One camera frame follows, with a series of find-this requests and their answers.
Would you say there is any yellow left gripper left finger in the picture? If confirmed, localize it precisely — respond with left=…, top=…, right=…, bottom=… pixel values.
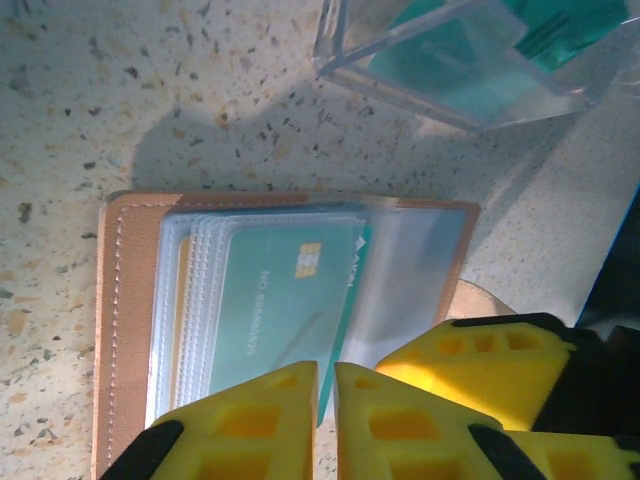
left=99, top=359, right=320, bottom=480

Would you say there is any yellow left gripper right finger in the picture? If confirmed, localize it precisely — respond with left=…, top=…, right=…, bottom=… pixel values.
left=333, top=360, right=546, bottom=480

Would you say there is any teal credit card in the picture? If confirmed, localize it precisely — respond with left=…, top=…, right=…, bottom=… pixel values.
left=367, top=0, right=640, bottom=129
left=207, top=224, right=375, bottom=426

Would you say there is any brown leather card holder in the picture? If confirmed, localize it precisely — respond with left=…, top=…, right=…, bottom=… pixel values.
left=92, top=191, right=482, bottom=480

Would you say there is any clear acrylic card stand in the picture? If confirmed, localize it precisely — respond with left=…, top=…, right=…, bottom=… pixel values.
left=312, top=0, right=640, bottom=134

